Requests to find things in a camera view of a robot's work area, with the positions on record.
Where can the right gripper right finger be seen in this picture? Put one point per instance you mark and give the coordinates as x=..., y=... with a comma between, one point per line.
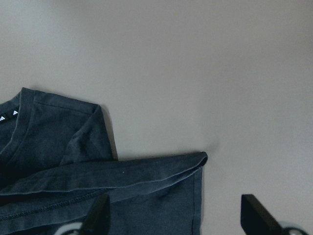
x=256, y=220

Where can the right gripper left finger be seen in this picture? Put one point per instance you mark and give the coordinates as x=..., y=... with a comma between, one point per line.
x=97, y=221

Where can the black t-shirt with logo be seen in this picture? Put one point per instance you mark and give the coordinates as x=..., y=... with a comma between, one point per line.
x=56, y=159

